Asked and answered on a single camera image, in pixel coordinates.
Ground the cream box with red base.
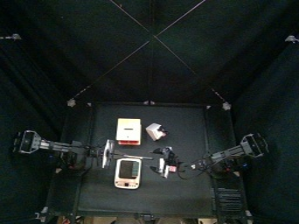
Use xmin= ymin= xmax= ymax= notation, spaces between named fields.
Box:
xmin=117 ymin=117 xmax=143 ymax=146

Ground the thin diagonal cord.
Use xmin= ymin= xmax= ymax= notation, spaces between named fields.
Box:
xmin=107 ymin=0 xmax=231 ymax=107
xmin=70 ymin=0 xmax=207 ymax=103

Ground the grey table corner clamp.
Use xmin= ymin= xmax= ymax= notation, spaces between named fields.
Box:
xmin=243 ymin=209 xmax=257 ymax=224
xmin=34 ymin=206 xmax=51 ymax=224

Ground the grey toy cleaver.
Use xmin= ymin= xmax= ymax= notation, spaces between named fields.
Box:
xmin=126 ymin=155 xmax=155 ymax=161

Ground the white text label sticker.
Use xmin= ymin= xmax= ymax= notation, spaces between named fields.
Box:
xmin=217 ymin=186 xmax=245 ymax=216

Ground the white toy scale, dark screen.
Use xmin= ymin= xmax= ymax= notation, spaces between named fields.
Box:
xmin=114 ymin=157 xmax=145 ymax=191

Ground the black cable loop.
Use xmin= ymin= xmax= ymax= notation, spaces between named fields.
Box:
xmin=177 ymin=163 xmax=214 ymax=180

